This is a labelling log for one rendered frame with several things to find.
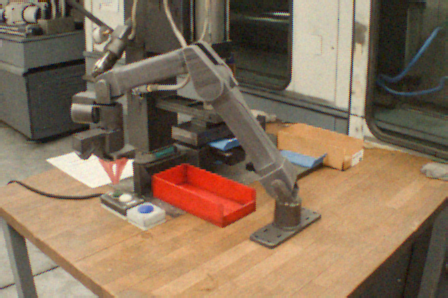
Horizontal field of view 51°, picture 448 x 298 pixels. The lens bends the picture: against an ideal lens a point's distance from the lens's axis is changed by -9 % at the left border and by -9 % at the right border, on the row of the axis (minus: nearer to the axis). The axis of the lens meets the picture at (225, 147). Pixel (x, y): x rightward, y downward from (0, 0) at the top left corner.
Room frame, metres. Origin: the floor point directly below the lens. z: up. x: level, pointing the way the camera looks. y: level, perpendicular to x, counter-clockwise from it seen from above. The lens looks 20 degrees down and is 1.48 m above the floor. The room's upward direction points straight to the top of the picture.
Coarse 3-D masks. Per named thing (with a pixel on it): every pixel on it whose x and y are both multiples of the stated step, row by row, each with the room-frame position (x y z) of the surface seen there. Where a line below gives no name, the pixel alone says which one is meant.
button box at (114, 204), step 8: (24, 184) 1.25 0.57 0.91; (40, 192) 1.21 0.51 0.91; (112, 192) 1.17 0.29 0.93; (104, 200) 1.13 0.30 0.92; (112, 200) 1.12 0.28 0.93; (120, 200) 1.11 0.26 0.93; (128, 200) 1.11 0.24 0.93; (136, 200) 1.12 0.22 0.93; (112, 208) 1.11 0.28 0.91; (120, 208) 1.09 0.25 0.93; (128, 208) 1.09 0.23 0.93; (120, 216) 1.09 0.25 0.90
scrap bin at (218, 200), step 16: (160, 176) 1.23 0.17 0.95; (176, 176) 1.27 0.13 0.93; (192, 176) 1.27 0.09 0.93; (208, 176) 1.23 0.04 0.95; (160, 192) 1.19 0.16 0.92; (176, 192) 1.15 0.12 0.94; (192, 192) 1.11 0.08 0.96; (208, 192) 1.23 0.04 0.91; (224, 192) 1.19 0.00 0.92; (240, 192) 1.16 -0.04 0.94; (256, 192) 1.13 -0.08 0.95; (192, 208) 1.11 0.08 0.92; (208, 208) 1.07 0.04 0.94; (224, 208) 1.13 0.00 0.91; (240, 208) 1.09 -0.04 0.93; (224, 224) 1.05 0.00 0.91
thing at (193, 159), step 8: (208, 152) 1.35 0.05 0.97; (232, 152) 1.43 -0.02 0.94; (240, 152) 1.45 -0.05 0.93; (192, 160) 1.34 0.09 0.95; (200, 160) 1.33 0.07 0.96; (208, 160) 1.35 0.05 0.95; (216, 160) 1.46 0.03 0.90; (224, 160) 1.44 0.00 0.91; (232, 160) 1.43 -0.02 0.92; (240, 160) 1.45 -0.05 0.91; (208, 168) 1.35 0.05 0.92
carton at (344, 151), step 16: (288, 128) 1.58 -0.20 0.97; (304, 128) 1.61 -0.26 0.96; (320, 128) 1.57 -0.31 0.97; (288, 144) 1.51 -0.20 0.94; (304, 144) 1.47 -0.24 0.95; (320, 144) 1.43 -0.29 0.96; (336, 144) 1.52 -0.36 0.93; (352, 144) 1.48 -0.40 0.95; (336, 160) 1.39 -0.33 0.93; (352, 160) 1.42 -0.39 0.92
